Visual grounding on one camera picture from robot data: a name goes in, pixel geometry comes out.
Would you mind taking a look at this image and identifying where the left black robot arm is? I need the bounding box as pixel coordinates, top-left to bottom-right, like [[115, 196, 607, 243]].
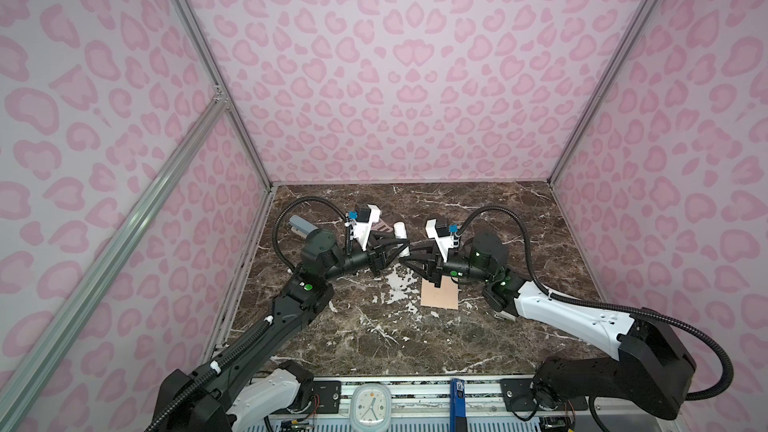
[[147, 197, 410, 431]]

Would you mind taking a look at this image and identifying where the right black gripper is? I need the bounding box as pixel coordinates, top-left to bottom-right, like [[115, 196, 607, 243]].
[[400, 242, 494, 291]]

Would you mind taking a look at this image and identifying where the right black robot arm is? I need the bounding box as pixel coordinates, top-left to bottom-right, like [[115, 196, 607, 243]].
[[399, 205, 735, 420]]

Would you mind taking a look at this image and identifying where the grey blue stapler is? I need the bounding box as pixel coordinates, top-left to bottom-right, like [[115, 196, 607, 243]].
[[289, 215, 318, 239]]

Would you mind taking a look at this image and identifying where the pink calculator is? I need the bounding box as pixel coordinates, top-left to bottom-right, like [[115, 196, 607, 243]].
[[372, 220, 393, 232]]

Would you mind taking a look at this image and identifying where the peach paper envelope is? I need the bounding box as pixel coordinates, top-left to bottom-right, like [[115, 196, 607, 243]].
[[420, 279, 459, 310]]

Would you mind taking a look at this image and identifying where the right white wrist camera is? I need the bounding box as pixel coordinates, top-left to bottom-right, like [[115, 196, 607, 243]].
[[425, 218, 461, 261]]

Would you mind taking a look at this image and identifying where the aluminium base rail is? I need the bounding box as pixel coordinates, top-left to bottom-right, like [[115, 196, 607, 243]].
[[161, 374, 685, 432]]

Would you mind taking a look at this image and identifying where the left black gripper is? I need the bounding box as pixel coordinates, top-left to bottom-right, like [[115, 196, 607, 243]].
[[323, 231, 409, 286]]

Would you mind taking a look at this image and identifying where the white analog clock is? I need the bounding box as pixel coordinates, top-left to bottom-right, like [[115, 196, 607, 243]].
[[349, 383, 393, 432]]

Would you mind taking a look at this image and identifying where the white glue stick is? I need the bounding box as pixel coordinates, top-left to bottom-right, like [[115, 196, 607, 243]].
[[393, 222, 410, 257]]

